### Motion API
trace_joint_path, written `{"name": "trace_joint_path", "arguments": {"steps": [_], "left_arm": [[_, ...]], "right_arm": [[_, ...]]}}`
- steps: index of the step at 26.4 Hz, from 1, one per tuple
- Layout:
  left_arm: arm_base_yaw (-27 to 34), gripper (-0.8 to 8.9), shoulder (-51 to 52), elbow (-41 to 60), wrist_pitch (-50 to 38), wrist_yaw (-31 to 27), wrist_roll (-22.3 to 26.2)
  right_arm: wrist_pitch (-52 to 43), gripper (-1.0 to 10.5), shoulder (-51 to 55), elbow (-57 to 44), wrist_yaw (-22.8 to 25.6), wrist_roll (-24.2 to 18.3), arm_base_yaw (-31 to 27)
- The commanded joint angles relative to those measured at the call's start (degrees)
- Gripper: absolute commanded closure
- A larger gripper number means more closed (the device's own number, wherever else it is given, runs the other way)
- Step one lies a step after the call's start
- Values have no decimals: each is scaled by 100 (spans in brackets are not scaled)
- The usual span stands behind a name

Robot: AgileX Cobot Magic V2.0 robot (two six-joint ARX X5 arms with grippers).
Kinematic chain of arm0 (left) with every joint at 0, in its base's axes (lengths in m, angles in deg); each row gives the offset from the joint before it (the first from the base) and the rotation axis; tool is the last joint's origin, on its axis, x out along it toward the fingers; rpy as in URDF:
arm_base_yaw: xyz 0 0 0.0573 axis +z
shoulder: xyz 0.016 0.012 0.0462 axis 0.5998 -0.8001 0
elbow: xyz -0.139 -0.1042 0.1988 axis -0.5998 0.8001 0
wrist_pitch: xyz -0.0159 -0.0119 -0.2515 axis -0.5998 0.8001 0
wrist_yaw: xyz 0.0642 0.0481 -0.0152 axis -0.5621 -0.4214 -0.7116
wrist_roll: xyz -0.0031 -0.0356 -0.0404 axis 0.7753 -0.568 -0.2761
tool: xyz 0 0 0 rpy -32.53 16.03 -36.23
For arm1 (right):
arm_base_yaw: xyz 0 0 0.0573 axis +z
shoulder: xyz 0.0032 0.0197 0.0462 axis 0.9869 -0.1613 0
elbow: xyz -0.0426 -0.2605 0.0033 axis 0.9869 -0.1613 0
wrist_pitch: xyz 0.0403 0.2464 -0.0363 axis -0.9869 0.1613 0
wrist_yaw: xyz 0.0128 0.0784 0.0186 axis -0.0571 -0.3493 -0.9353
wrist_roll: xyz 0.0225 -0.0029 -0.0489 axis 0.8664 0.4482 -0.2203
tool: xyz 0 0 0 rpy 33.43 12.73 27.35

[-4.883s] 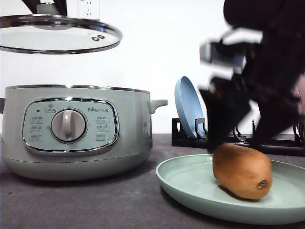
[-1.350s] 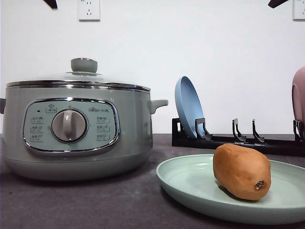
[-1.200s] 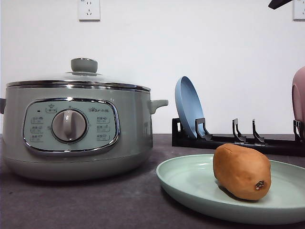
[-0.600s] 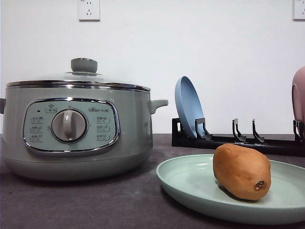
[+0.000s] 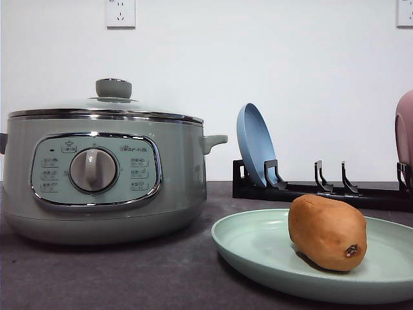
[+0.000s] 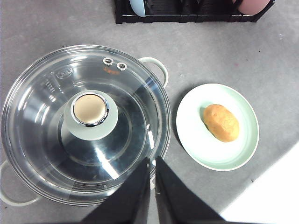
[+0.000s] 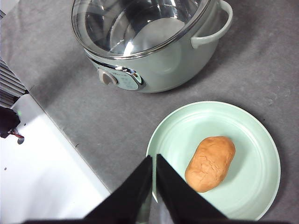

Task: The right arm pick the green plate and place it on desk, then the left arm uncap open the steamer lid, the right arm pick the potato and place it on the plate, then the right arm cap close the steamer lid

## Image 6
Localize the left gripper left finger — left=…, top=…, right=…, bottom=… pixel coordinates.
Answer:
left=79, top=157, right=151, bottom=224

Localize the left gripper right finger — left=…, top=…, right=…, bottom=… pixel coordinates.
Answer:
left=155, top=156, right=226, bottom=224

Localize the green plate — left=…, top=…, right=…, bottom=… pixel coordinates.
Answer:
left=176, top=83, right=260, bottom=172

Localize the brown potato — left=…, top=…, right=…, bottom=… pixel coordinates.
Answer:
left=202, top=104, right=241, bottom=143

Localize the glass steamer lid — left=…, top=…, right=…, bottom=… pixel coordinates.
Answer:
left=1, top=44, right=172, bottom=206

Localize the green electric steamer pot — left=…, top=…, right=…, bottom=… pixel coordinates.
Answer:
left=0, top=44, right=173, bottom=207

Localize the black plate rack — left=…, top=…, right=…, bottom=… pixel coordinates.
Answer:
left=115, top=0, right=276, bottom=24

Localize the blue plate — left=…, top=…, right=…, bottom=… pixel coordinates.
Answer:
left=129, top=0, right=147, bottom=17

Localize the pink plate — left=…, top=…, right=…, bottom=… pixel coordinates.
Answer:
left=237, top=0, right=271, bottom=14

